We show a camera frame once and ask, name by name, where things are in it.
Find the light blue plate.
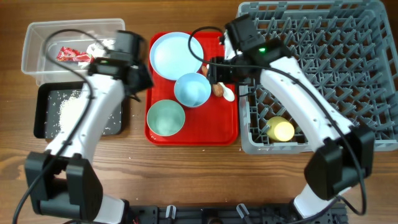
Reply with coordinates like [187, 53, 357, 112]
[149, 32, 202, 81]

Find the green bowl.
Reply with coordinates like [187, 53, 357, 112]
[147, 100, 185, 137]

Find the black plastic tray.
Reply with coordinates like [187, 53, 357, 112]
[33, 82, 130, 139]

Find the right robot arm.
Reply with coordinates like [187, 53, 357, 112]
[208, 39, 374, 221]

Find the yellow plastic cup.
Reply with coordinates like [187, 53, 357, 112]
[266, 116, 295, 142]

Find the pile of white rice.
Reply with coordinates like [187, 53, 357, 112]
[45, 89, 121, 134]

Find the red serving tray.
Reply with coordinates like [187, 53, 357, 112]
[144, 32, 239, 146]

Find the white napkin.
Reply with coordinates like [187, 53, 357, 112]
[86, 39, 115, 58]

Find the white plastic spoon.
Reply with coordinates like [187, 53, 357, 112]
[217, 82, 235, 102]

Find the grey dishwasher rack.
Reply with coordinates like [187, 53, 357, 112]
[238, 1, 397, 151]

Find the light blue bowl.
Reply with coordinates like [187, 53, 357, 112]
[174, 73, 211, 108]

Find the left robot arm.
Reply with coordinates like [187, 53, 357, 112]
[24, 58, 153, 223]

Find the black mounting rail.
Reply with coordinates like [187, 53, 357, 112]
[124, 203, 348, 224]

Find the clear plastic bin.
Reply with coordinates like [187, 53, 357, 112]
[21, 18, 125, 86]

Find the red snack wrapper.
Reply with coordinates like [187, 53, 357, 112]
[56, 47, 94, 63]

